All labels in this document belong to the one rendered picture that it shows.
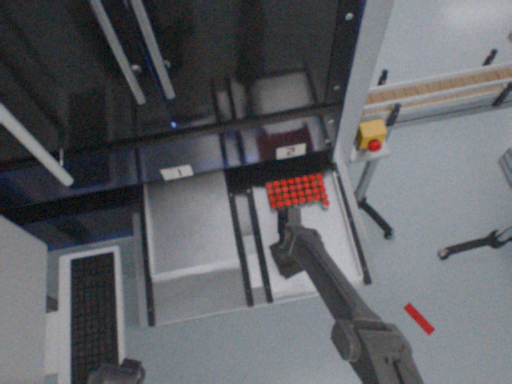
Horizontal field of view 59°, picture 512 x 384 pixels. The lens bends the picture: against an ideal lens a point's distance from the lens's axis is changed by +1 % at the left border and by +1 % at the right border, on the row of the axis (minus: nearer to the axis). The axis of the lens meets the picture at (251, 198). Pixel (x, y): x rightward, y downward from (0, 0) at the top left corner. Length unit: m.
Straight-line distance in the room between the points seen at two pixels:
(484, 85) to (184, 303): 1.15
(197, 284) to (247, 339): 0.89
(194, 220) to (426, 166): 1.51
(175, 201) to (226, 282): 0.31
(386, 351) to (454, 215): 1.81
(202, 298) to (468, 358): 1.37
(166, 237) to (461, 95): 1.05
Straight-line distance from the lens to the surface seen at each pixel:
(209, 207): 1.43
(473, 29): 3.24
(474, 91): 1.68
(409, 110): 1.57
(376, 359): 0.72
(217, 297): 1.34
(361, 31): 1.02
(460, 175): 2.61
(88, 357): 1.46
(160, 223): 1.44
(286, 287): 1.33
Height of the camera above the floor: 2.18
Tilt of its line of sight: 66 degrees down
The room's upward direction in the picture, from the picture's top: 8 degrees counter-clockwise
